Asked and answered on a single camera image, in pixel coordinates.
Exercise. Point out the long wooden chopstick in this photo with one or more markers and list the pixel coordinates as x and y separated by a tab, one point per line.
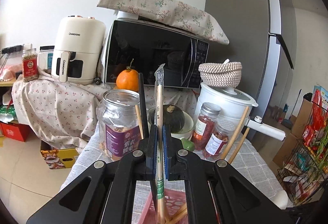
137	109

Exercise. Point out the small jar red goji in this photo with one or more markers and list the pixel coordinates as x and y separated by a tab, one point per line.
205	124

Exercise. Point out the cream bowl green handle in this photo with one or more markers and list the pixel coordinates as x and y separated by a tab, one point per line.
186	132

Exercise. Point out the black wire rack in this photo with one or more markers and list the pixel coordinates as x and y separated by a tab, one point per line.
301	175

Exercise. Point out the wooden chopstick slanted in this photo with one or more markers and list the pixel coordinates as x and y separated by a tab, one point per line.
240	125

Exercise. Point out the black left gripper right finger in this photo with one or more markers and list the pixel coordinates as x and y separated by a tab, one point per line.
238	200

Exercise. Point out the red label spice jar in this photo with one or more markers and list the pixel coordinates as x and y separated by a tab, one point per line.
29	65

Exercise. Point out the floral pink cloth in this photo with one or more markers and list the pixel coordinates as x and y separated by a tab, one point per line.
64	115

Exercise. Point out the red box on floor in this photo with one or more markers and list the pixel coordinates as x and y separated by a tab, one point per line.
14	131

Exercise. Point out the pink perforated utensil basket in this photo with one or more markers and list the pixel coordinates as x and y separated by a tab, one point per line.
173	201

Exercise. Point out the grey checked tablecloth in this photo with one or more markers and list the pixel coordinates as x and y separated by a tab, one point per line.
247	162

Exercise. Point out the orange tangerine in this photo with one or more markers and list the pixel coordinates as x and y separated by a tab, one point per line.
128	79

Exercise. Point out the small jar dried fruit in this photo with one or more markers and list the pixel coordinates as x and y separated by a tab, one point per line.
219	138

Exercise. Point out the red plastic spoon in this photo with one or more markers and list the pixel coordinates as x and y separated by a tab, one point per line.
214	201

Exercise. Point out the black microwave oven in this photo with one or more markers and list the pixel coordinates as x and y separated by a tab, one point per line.
145	46

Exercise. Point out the dark green pumpkin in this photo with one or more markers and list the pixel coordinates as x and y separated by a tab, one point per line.
174	117

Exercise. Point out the white cooking pot with handle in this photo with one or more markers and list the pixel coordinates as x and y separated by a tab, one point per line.
233	103

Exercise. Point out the yellow printed cardboard box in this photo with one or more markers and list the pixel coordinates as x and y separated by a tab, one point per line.
58	159

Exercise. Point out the woven rope basket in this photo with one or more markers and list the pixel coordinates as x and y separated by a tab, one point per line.
221	75

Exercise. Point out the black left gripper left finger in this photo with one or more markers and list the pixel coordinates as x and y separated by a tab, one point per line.
104	192

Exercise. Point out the cream air fryer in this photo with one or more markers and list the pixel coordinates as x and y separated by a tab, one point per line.
76	53

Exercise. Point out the floral cloth on microwave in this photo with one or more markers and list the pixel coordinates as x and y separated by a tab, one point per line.
174	13

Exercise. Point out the large clear nut jar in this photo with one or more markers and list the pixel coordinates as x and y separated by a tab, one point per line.
118	122

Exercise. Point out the green vegetables bunch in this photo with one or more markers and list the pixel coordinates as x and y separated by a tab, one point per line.
323	143

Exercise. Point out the grey refrigerator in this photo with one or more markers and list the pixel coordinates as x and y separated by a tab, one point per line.
262	35

